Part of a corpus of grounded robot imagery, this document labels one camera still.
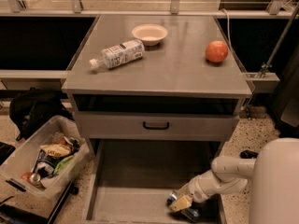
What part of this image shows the black backpack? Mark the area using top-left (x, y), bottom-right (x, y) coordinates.
top-left (9, 89), bottom-right (73, 141)

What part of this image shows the grey drawer with black handle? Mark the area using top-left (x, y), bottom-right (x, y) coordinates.
top-left (74, 112), bottom-right (239, 142)

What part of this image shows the grey drawer cabinet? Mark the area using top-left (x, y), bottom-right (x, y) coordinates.
top-left (61, 14), bottom-right (253, 224)

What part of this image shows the clear plastic water bottle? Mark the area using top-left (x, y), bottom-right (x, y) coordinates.
top-left (89, 39), bottom-right (145, 70)

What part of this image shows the clear plastic storage bin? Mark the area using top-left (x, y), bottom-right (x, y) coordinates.
top-left (0, 116), bottom-right (91, 201)

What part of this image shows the black office chair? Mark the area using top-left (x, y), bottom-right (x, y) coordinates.
top-left (240, 150), bottom-right (258, 159)

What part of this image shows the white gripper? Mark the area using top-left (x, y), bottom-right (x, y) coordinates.
top-left (168, 176), bottom-right (209, 212)

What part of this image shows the open grey bottom drawer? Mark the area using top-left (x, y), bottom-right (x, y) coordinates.
top-left (82, 139), bottom-right (226, 224)

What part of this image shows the blue silver redbull can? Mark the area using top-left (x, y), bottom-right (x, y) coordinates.
top-left (169, 190), bottom-right (200, 222)

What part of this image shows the yellow chip bag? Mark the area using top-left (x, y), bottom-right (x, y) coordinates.
top-left (41, 144), bottom-right (72, 158)

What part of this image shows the white cable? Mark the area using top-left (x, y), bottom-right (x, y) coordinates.
top-left (219, 7), bottom-right (232, 50)

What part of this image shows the red soda can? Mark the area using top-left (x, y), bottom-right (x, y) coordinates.
top-left (21, 172), bottom-right (41, 186)

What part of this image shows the green snack bag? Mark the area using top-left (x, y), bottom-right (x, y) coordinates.
top-left (53, 155), bottom-right (74, 175)

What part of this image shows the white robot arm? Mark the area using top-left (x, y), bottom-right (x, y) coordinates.
top-left (167, 138), bottom-right (299, 224)

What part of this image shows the white paper bowl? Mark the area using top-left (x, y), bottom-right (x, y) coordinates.
top-left (132, 24), bottom-right (168, 46)

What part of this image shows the red apple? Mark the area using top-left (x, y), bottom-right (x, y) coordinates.
top-left (206, 40), bottom-right (228, 63)

